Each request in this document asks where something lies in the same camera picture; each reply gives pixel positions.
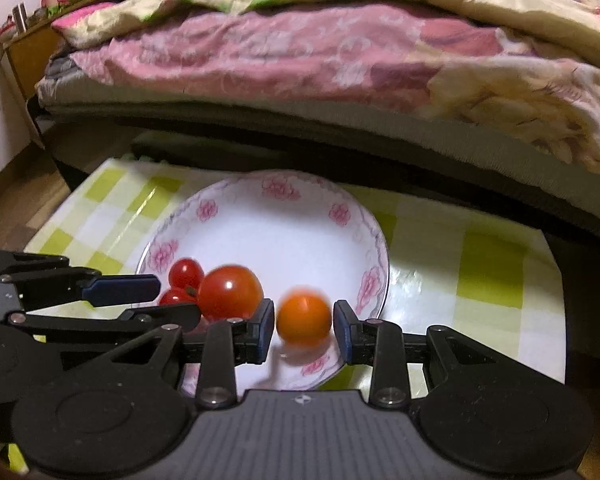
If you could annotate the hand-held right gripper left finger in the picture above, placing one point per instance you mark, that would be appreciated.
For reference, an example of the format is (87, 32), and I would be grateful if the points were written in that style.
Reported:
(264, 332)

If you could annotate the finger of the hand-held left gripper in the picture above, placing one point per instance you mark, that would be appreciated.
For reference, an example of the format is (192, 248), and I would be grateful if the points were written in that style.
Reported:
(125, 289)
(130, 321)

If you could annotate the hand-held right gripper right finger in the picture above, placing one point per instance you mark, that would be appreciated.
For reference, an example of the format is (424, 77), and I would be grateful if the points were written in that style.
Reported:
(343, 336)

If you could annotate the orange tomato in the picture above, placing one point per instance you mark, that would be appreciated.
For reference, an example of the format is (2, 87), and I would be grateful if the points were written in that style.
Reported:
(304, 321)

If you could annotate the large red tomato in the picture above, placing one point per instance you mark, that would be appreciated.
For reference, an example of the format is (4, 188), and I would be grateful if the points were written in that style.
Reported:
(229, 292)

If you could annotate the white floral plate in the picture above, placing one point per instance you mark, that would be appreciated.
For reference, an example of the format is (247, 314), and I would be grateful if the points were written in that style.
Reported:
(280, 240)

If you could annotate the small red cherry tomato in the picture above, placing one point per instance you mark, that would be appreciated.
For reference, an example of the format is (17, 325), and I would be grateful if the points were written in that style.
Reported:
(176, 297)
(186, 272)

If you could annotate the green checked tablecloth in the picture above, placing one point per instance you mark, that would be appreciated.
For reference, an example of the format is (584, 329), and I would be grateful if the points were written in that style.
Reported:
(485, 270)

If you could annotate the grey mattress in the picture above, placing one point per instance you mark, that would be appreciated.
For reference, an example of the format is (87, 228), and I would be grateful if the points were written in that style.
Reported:
(330, 117)

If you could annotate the bed with floral quilt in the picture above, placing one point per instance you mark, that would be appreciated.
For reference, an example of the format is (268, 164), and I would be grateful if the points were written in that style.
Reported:
(290, 55)

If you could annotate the metal cylinder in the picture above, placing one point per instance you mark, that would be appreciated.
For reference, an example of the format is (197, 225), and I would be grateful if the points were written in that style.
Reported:
(20, 16)

